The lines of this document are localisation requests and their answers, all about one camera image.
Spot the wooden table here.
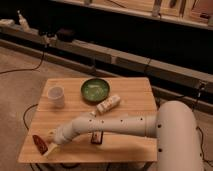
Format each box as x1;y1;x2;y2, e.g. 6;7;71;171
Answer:
18;77;157;163

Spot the black device on ledge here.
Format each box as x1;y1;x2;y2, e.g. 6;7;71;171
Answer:
56;29;75;42

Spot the white spray bottle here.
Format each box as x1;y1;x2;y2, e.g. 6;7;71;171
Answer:
17;11;30;31

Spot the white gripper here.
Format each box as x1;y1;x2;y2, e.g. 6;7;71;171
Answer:
43;124;78;158

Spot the green bowl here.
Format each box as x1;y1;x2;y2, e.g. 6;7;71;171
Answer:
81;78;110;102

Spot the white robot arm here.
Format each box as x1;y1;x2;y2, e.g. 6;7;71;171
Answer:
46;101;204;171

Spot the small white cube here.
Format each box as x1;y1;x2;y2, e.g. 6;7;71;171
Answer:
90;111;97;117

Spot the white ceramic cup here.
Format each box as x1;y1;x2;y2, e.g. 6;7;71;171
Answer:
47;86;65;108

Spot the white plastic bottle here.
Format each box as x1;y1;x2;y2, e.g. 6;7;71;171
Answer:
97;95;121;114

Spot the black floor cable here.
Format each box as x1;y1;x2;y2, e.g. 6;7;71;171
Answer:
0;43;48;76

